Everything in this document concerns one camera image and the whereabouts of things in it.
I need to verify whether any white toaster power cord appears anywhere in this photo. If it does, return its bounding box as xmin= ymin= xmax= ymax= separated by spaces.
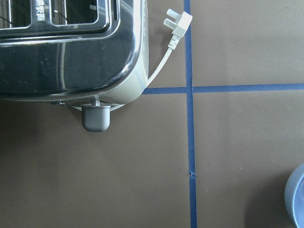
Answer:
xmin=71 ymin=9 xmax=192 ymax=112

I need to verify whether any chrome two-slot toaster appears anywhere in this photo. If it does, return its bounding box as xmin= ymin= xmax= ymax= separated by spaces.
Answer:
xmin=0 ymin=0 xmax=149 ymax=132

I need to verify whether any blue bowl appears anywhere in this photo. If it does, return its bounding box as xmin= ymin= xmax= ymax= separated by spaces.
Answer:
xmin=284 ymin=163 xmax=304 ymax=228

